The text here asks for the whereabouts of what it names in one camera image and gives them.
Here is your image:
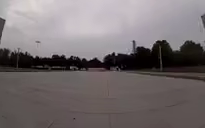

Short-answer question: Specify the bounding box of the pale vehicle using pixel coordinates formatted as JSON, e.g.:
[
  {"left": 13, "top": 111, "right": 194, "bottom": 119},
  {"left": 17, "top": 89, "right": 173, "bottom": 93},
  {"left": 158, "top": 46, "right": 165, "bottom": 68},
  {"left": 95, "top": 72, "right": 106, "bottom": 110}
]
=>
[
  {"left": 69, "top": 65, "right": 80, "bottom": 71},
  {"left": 109, "top": 66, "right": 121, "bottom": 72}
]

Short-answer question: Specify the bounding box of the grey concrete slab pavement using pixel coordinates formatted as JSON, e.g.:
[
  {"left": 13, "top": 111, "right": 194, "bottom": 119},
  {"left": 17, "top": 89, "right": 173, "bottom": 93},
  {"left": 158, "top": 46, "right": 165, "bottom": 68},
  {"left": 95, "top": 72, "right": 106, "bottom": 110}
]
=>
[{"left": 0, "top": 70, "right": 205, "bottom": 128}]

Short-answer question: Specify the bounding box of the distant tower mast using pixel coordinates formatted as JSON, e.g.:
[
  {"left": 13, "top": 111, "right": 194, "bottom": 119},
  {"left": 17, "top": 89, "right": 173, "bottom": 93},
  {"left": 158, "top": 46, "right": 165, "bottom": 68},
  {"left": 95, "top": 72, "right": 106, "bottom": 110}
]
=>
[{"left": 132, "top": 39, "right": 137, "bottom": 55}]

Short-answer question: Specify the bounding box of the row of dark trees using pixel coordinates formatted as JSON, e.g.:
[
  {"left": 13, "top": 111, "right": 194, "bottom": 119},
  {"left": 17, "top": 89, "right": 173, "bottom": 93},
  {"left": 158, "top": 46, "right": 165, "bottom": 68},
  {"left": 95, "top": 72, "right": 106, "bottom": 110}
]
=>
[{"left": 0, "top": 39, "right": 205, "bottom": 71}]

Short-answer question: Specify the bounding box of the grey street pole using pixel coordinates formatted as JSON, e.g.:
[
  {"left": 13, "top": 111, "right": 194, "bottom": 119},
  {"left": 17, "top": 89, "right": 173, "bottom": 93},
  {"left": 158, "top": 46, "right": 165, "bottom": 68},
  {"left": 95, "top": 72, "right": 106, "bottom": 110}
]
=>
[{"left": 158, "top": 45, "right": 164, "bottom": 72}]

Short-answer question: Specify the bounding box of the tall floodlight pole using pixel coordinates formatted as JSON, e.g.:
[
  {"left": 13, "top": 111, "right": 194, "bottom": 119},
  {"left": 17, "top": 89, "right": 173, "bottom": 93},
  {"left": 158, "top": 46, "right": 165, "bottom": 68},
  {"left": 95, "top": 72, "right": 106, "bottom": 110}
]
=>
[{"left": 34, "top": 40, "right": 42, "bottom": 58}]

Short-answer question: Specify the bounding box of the raised kerb strip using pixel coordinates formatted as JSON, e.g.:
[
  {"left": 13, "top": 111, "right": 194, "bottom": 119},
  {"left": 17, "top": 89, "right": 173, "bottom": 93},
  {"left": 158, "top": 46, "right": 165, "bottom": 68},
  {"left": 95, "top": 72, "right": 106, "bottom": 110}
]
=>
[{"left": 126, "top": 70, "right": 205, "bottom": 83}]

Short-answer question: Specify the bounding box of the grass strip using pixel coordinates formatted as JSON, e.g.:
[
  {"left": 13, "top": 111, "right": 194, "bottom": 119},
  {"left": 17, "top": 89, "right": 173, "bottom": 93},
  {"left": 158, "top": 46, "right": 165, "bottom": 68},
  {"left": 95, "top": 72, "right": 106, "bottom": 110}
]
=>
[{"left": 146, "top": 64, "right": 205, "bottom": 74}]

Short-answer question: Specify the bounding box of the thin pale pole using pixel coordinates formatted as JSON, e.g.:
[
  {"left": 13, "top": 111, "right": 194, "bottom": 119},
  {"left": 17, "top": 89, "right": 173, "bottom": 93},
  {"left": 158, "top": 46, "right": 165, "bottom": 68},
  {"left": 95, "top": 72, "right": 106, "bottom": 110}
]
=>
[{"left": 16, "top": 47, "right": 21, "bottom": 70}]

